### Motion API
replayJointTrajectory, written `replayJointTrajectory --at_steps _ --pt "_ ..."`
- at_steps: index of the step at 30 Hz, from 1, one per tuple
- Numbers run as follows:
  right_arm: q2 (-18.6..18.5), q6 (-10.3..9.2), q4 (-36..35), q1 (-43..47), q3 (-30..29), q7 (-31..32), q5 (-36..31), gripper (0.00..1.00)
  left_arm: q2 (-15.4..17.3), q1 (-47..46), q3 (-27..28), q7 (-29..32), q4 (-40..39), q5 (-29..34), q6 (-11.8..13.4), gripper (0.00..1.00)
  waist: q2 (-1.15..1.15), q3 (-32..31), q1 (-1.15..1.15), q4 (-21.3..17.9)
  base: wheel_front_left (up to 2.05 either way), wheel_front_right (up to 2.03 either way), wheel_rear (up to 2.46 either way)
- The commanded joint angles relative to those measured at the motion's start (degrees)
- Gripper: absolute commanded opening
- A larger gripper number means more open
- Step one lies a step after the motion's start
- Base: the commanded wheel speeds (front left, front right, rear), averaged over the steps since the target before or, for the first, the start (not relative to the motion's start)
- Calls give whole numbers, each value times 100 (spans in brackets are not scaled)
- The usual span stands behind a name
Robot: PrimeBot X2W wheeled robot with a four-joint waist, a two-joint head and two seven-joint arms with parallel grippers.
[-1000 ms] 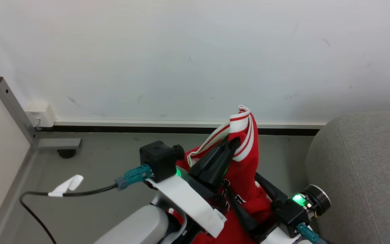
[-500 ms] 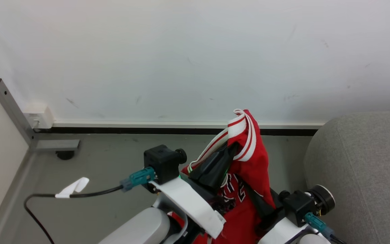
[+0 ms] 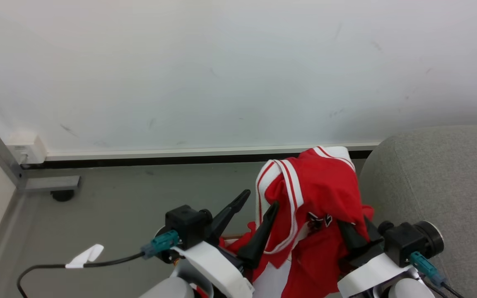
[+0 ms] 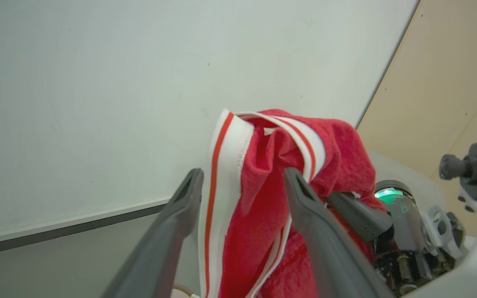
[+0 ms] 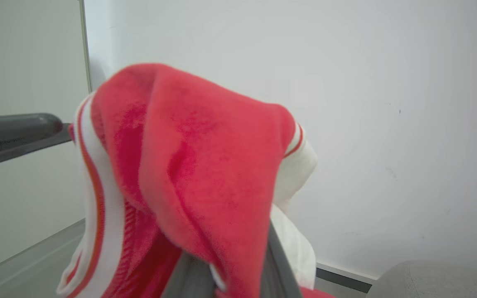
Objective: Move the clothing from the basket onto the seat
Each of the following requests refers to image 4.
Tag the red garment with white stripes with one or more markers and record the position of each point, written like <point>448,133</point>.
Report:
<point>259,215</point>

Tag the dark grey baseboard strip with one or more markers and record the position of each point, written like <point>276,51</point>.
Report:
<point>64,229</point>

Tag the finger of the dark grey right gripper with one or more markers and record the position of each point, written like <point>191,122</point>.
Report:
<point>360,217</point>

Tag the grey right gripper body green band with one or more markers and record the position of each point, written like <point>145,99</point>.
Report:
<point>408,231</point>

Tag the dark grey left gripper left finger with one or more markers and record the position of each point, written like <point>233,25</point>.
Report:
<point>164,244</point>

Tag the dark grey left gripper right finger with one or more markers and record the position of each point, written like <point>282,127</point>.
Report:
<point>329,252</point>

